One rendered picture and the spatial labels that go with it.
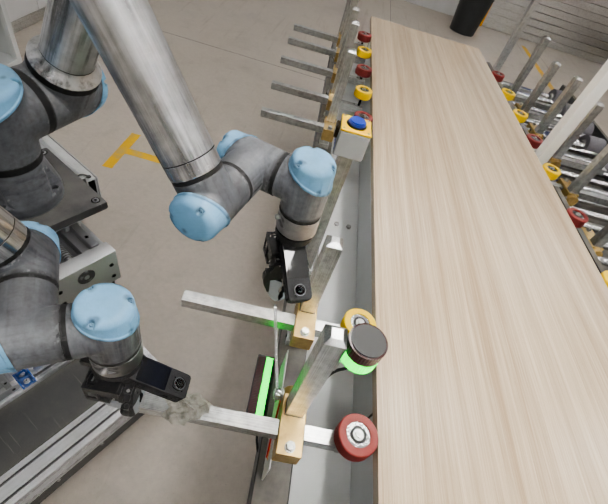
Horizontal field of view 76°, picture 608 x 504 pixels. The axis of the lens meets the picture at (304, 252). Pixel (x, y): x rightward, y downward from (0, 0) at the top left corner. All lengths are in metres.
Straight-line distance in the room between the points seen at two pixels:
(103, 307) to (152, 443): 1.19
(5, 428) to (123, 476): 0.41
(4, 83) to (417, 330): 0.92
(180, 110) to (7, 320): 0.33
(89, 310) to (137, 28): 0.33
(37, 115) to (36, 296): 0.34
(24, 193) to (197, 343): 1.17
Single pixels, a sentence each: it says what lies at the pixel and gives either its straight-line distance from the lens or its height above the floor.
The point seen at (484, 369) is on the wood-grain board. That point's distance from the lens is 1.03.
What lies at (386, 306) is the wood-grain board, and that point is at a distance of 0.99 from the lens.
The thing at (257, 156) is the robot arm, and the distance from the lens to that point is 0.62.
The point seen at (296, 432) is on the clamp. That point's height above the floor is 0.87.
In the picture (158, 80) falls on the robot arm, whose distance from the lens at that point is 0.51.
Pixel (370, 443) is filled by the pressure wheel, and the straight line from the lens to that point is 0.82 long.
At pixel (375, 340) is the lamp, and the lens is 0.59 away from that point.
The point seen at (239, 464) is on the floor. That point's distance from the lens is 1.69.
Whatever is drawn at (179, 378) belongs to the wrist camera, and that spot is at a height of 0.96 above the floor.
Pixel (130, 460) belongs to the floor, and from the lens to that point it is 1.70.
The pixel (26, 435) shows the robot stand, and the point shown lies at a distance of 1.58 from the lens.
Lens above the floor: 1.64
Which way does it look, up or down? 46 degrees down
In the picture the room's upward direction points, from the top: 19 degrees clockwise
